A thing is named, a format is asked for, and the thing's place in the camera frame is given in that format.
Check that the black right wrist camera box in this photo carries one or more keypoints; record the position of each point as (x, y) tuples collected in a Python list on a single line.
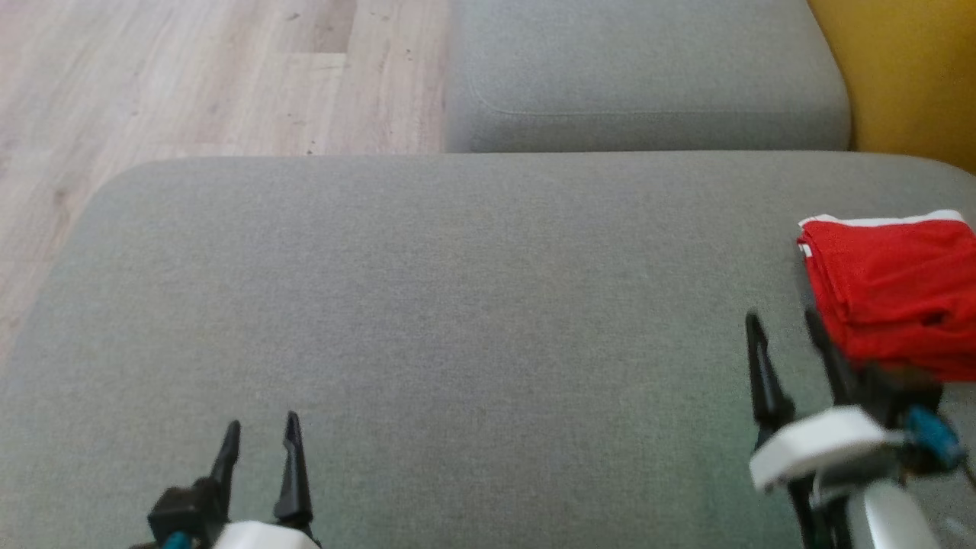
[(900, 400)]

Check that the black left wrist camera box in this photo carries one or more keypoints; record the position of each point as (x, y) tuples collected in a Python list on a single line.
[(183, 511)]

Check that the red and white jersey shirt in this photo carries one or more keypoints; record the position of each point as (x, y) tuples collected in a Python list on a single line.
[(900, 290)]

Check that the large grey sofa seat cushion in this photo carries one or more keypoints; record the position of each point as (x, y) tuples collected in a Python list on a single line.
[(457, 343)]

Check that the small grey sofa seat cushion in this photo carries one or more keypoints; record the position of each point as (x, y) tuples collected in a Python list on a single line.
[(648, 69)]

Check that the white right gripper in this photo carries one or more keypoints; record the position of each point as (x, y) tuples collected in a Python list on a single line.
[(823, 446)]

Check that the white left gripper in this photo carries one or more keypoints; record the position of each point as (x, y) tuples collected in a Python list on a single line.
[(267, 537)]

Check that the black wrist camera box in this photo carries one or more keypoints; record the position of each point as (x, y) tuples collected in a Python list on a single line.
[(900, 400), (183, 511)]

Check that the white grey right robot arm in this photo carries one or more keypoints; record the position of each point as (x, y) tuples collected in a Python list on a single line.
[(884, 518)]

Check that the yellow sofa backrest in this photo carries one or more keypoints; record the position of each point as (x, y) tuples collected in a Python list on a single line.
[(915, 76)]

